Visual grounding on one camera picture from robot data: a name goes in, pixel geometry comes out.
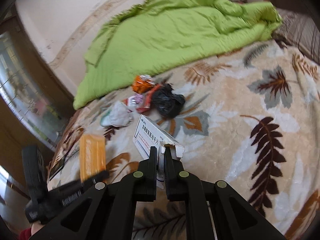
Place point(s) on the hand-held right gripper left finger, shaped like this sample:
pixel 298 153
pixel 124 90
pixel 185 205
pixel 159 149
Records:
pixel 151 165

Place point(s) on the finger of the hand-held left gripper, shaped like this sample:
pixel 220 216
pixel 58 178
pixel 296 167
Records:
pixel 95 177

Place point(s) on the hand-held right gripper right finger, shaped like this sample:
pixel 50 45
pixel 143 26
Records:
pixel 170 170

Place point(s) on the orange cardboard box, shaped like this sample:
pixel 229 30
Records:
pixel 92 155

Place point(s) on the blue white medicine box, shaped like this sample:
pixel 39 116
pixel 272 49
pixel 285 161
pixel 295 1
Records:
pixel 147 135

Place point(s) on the pale pink wrapper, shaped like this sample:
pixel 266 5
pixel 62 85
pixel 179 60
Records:
pixel 136 101

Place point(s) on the orange wrapper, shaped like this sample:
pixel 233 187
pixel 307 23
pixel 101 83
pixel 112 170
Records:
pixel 141 85

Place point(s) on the person's left forearm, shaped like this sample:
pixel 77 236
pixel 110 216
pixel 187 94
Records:
pixel 25 235

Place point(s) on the black phone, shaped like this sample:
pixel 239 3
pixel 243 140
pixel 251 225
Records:
pixel 57 167

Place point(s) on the white glove with green cuff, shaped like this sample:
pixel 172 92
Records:
pixel 117 115

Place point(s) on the black plastic bag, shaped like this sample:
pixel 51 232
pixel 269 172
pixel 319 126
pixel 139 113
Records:
pixel 166 102

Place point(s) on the red white crumpled packet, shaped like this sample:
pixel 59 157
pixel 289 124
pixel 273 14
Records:
pixel 148 100

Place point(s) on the leaf print blanket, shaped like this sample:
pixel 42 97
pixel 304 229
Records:
pixel 237 142

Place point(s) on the wooden door with glass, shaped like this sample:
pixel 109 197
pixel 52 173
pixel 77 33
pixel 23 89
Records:
pixel 25 92

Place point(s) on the green duvet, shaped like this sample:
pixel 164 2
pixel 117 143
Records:
pixel 162 37

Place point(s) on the striped brown pillow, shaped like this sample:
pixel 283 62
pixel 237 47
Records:
pixel 300 35

